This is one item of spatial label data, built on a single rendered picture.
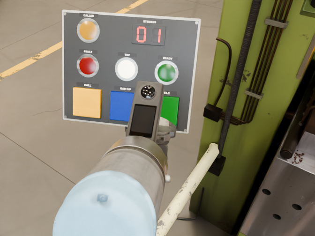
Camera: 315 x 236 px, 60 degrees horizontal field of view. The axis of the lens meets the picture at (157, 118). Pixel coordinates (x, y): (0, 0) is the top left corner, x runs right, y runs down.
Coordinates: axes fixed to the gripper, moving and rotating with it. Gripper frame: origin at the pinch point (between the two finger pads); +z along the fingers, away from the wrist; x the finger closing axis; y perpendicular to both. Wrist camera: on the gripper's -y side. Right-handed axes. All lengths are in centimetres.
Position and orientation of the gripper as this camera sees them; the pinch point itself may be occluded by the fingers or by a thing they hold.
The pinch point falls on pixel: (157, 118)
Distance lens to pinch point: 58.0
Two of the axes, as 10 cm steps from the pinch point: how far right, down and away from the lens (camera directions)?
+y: -0.8, 9.7, 2.4
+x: 9.9, 1.1, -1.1
